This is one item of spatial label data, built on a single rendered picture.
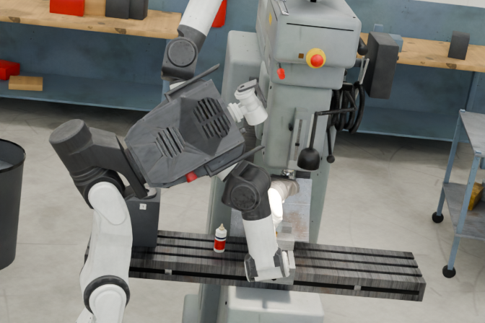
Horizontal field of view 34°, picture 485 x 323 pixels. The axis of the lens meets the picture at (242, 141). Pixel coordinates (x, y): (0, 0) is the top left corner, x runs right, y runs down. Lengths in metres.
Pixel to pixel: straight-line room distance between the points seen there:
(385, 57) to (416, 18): 4.22
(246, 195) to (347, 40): 0.58
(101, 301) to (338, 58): 1.04
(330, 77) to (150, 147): 0.69
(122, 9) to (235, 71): 3.43
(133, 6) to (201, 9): 4.09
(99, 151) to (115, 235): 0.27
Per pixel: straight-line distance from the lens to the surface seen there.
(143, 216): 2.88
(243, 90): 2.35
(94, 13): 6.50
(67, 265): 4.61
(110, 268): 2.46
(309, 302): 2.89
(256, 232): 2.36
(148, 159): 2.22
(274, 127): 2.67
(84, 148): 2.25
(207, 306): 3.53
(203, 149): 2.18
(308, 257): 3.01
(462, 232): 4.94
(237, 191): 2.28
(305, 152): 2.54
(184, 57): 2.30
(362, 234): 5.33
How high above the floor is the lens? 2.38
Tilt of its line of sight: 21 degrees down
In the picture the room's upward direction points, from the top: 7 degrees clockwise
